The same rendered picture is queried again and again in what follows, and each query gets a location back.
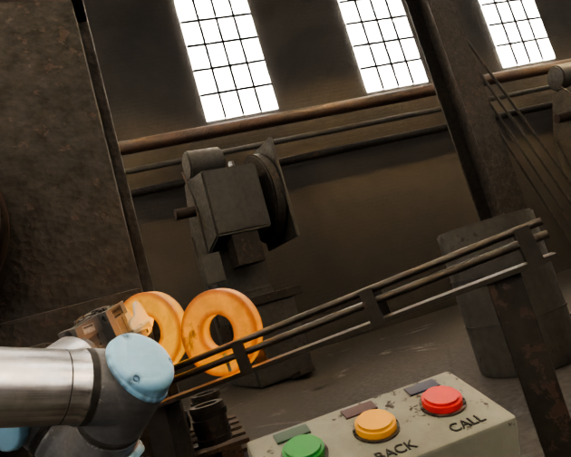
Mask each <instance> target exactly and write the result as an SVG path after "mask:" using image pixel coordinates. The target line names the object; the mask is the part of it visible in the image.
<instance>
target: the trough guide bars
mask: <svg viewBox="0 0 571 457"><path fill-rule="evenodd" d="M542 225H544V224H543V221H542V219H541V218H540V217H539V218H537V219H533V220H530V221H529V222H526V223H524V224H521V225H519V226H516V227H514V228H511V229H508V230H506V231H503V232H501V233H498V234H497V235H494V236H492V237H489V238H485V239H483V240H481V241H479V242H477V243H474V244H472V245H469V246H467V247H465V248H461V249H459V250H456V251H454V252H451V253H449V254H447V255H445V256H442V257H440V258H436V259H433V260H432V261H429V262H427V263H424V264H422V265H419V266H417V267H414V268H412V269H409V270H407V271H404V272H402V273H400V274H398V275H395V276H393V277H389V278H386V279H384V280H382V281H380V282H377V283H375V284H372V285H370V286H368V287H364V288H362V289H359V290H357V291H355V292H353V293H351V294H348V295H346V296H343V297H339V298H337V299H335V300H333V301H330V302H328V303H325V304H323V305H320V306H317V307H315V308H312V309H310V310H307V311H305V312H303V313H301V314H298V315H296V316H292V317H290V318H287V319H286V320H283V321H281V322H278V323H276V324H273V325H271V326H268V327H265V328H263V329H260V330H258V331H256V332H254V333H251V334H249V335H245V336H242V337H240V338H238V339H236V340H233V341H231V342H229V343H226V344H224V345H221V346H218V347H216V348H213V349H211V350H208V351H207V352H204V353H202V354H199V355H195V356H193V357H191V358H189V359H186V360H184V361H181V362H179V363H176V364H174V365H173V366H174V372H175V371H177V370H179V369H181V368H184V367H186V366H189V365H193V364H195V363H197V362H199V361H202V360H204V359H207V358H209V357H211V356H213V355H217V354H220V353H223V352H225V351H227V350H229V349H232V350H233V354H230V355H226V356H224V357H221V358H219V359H217V360H215V361H212V362H209V363H207V364H204V365H201V366H199V367H195V368H192V369H190V370H188V371H186V372H183V373H181V374H177V375H174V378H173V381H172V383H171V384H175V383H177V382H179V381H182V380H184V379H187V378H190V377H191V376H194V375H196V374H200V373H203V372H206V371H207V370H210V369H212V368H215V367H217V366H220V365H223V364H226V363H228V362H231V361H234V360H237V365H238V368H239V370H240V373H241V375H242V376H245V375H248V374H252V373H253V371H252V368H253V367H252V365H251V363H250V360H249V358H248V355H250V354H252V353H254V352H256V351H259V350H260V351H259V353H258V355H257V357H256V362H257V363H261V362H264V361H265V360H268V357H267V355H266V350H265V348H267V347H269V346H271V345H275V344H277V343H280V342H283V341H285V340H287V339H289V338H292V337H294V336H297V335H301V334H303V333H305V332H308V331H311V330H313V329H316V328H317V327H320V326H324V325H327V324H329V323H332V322H333V321H336V320H338V319H341V318H344V317H346V316H349V315H352V314H354V313H357V312H360V311H362V310H364V309H365V311H366V314H367V316H368V317H369V320H370V322H371V325H372V327H373V328H374V327H377V326H380V325H383V324H385V321H384V317H383V316H385V315H388V314H390V313H391V312H392V311H391V309H390V307H389V305H388V302H387V301H388V300H390V299H393V298H395V297H398V296H401V295H404V294H406V293H409V292H411V291H413V290H415V289H418V288H421V287H425V286H427V285H429V284H431V283H434V282H437V281H439V280H442V279H443V278H446V277H450V276H453V275H455V274H458V273H459V272H462V271H465V270H467V269H470V268H472V267H475V266H478V265H481V264H483V263H486V262H488V261H490V260H492V259H495V258H499V257H502V256H504V255H507V254H508V253H511V252H514V251H516V250H519V252H520V254H521V256H522V258H523V259H524V261H525V262H527V263H528V264H529V266H530V269H531V268H533V267H538V266H540V265H543V264H546V261H545V259H544V257H543V255H542V253H541V251H540V249H539V247H538V245H537V242H539V241H542V240H544V239H547V238H550V236H549V235H548V233H547V231H546V230H544V231H540V232H538V233H536V234H532V232H531V229H534V228H537V227H539V226H542ZM512 237H513V239H514V240H515V242H512V243H510V244H507V245H506V246H503V247H500V248H496V249H494V250H491V251H490V252H487V253H485V254H482V255H480V256H477V257H475V258H471V259H469V260H466V261H464V262H461V263H459V264H457V265H455V266H452V267H448V268H446V269H443V270H441V271H439V272H436V273H434V274H431V275H429V276H426V277H423V278H421V279H418V280H416V281H413V282H411V283H409V284H406V285H404V286H401V287H397V288H395V289H393V290H391V291H388V292H386V293H383V292H382V289H383V288H385V287H388V286H391V285H393V284H396V283H398V282H401V281H403V280H405V279H407V278H410V277H414V276H416V275H419V274H420V273H423V272H425V271H428V270H431V269H433V268H436V267H439V266H441V265H444V264H446V263H449V262H451V261H453V260H455V259H458V258H462V257H464V256H467V255H468V254H471V253H473V252H476V251H478V250H481V249H483V248H486V247H489V246H491V245H494V244H496V243H499V242H501V241H503V240H506V239H508V238H512ZM357 298H360V299H361V300H362V302H361V303H358V304H356V305H353V306H349V307H347V308H345V309H342V310H340V311H337V312H335V313H332V314H331V315H328V316H324V317H322V318H319V319H316V320H315V321H312V322H310V323H307V324H305V325H302V326H299V327H297V328H294V329H292V330H289V331H286V332H284V333H282V334H280V335H276V336H273V337H271V338H268V339H267V340H264V341H263V342H260V343H258V344H255V345H252V346H250V347H247V348H245V346H244V344H245V343H247V342H250V341H252V340H255V339H257V338H259V337H261V336H264V335H268V334H270V333H273V332H275V331H277V330H279V329H282V328H284V327H287V326H290V325H293V324H295V323H298V322H300V321H303V320H305V319H307V318H309V317H312V316H316V315H318V314H321V313H323V312H325V311H327V310H330V309H332V308H335V307H337V306H340V305H343V304H345V303H348V302H350V301H353V300H355V299H357Z"/></svg>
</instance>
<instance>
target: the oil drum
mask: <svg viewBox="0 0 571 457"><path fill-rule="evenodd" d="M535 218H536V217H535V214H534V211H533V209H530V208H529V209H521V210H517V211H514V212H510V213H507V214H504V213H501V214H498V215H496V216H494V218H491V219H485V220H482V221H479V222H476V223H473V224H470V225H468V226H465V227H461V228H456V229H454V230H451V231H449V232H446V233H443V234H441V235H439V236H438V238H437V240H438V243H439V246H440V252H441V254H442V255H443V256H445V255H447V254H449V253H451V252H454V251H456V250H459V249H461V248H465V247H467V246H469V245H472V244H474V243H477V242H479V241H481V240H483V239H485V238H489V237H492V236H494V235H497V234H498V233H501V232H503V231H506V230H508V229H512V228H514V227H516V226H519V225H521V224H524V223H526V222H529V221H530V220H533V219H535ZM512 242H515V240H514V239H513V237H512V238H508V239H506V240H503V241H501V242H499V243H496V244H494V245H491V246H489V247H486V248H483V249H481V250H478V251H476V252H473V253H471V254H468V255H467V256H464V257H462V258H458V259H455V260H453V261H451V262H449V263H446V264H445V266H446V268H448V267H452V266H455V265H457V264H459V263H461V262H464V261H466V260H469V259H471V258H475V257H477V256H480V255H482V254H485V253H487V252H490V251H491V250H494V249H496V248H500V247H503V246H506V245H507V244H510V243H512ZM524 262H525V261H524V259H523V258H522V256H521V254H520V252H519V250H516V251H514V252H511V253H508V254H507V255H504V256H502V257H499V258H495V259H492V260H490V261H488V262H486V263H483V264H481V265H478V266H475V267H472V268H470V269H467V270H465V271H462V272H459V273H458V274H455V275H453V276H450V283H451V284H452V287H453V289H454V288H457V287H461V286H464V285H467V284H468V283H471V282H473V281H476V280H479V279H481V278H484V277H487V276H490V275H493V274H495V273H498V272H500V271H502V270H505V269H507V268H510V267H514V266H516V265H519V264H521V263H524ZM521 275H522V277H523V278H522V279H523V280H524V283H525V286H526V289H527V292H528V295H529V298H530V301H531V304H532V307H533V309H534V312H535V315H536V317H537V321H538V324H539V327H540V330H541V333H542V336H543V338H544V340H545V343H546V346H547V351H548V353H549V356H550V359H551V361H552V364H553V366H554V369H558V368H561V367H563V366H566V365H570V364H571V315H570V313H569V311H568V308H567V302H566V301H565V299H564V296H563V293H562V290H561V287H560V285H559V283H558V280H557V277H556V272H555V270H554V268H553V265H552V262H551V261H550V262H547V263H546V264H543V265H540V266H538V267H533V268H531V269H529V270H526V271H523V272H521ZM456 298H457V302H458V305H459V308H460V312H461V315H462V318H463V321H464V324H465V325H464V327H465V328H466V329H467V332H468V335H469V340H470V342H471V345H472V348H473V352H474V355H475V357H476V360H477V363H478V366H479V370H480V373H481V374H483V375H485V376H486V377H489V378H514V377H518V375H517V372H516V369H515V366H514V364H513V361H512V358H511V355H510V353H509V350H508V346H507V343H506V340H505V337H504V335H503V332H502V329H501V326H500V323H499V321H498V316H497V313H496V310H495V307H494V305H493V302H492V299H491V296H490V293H489V289H488V286H484V287H480V288H478V289H475V290H472V291H470V292H468V293H465V294H463V295H460V296H457V297H456Z"/></svg>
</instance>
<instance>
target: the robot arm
mask: <svg viewBox="0 0 571 457"><path fill-rule="evenodd" d="M132 307H133V316H132V315H131V314H130V312H129V311H128V310H127V309H126V306H125V305H124V303H123V301H121V302H120V303H118V304H115V305H113V306H102V307H99V308H96V309H94V310H93V311H91V312H89V313H88V314H86V315H85V316H80V317H79V318H78V319H77V320H76V321H74V324H75V326H74V327H72V328H70V329H66V330H63V331H62V332H61V333H59V334H58V336H59V338H60V339H59V340H57V341H56V342H54V343H53V344H51V345H49V346H47V347H46V348H29V347H5V346H0V451H2V452H11V451H16V450H18V449H20V448H21V447H22V446H23V447H24V448H25V449H26V450H27V451H28V452H30V453H31V454H32V455H34V456H35V457H140V456H141V455H142V453H143V452H144V450H145V447H144V445H143V444H142V441H141V440H140V437H141V435H142V433H143V430H144V429H145V427H146V426H147V424H148V422H149V421H150V418H151V417H152V415H153V414H154V413H155V411H156V410H157V408H158V406H159V405H160V403H161V401H163V400H164V399H165V398H166V396H167V394H168V390H169V387H170V385H171V383H172V381H173V378H174V366H173V362H172V361H171V358H170V356H169V354H168V353H167V351H166V350H165V349H164V348H163V347H162V346H161V345H160V344H158V343H157V342H156V341H154V340H152V339H151V338H149V337H147V336H148V335H149V334H150V332H151V330H152V327H153V322H154V319H153V318H152V317H150V316H148V315H147V313H146V312H145V310H144V309H143V307H142V306H141V304H140V302H138V301H135V302H134V303H133V305H132Z"/></svg>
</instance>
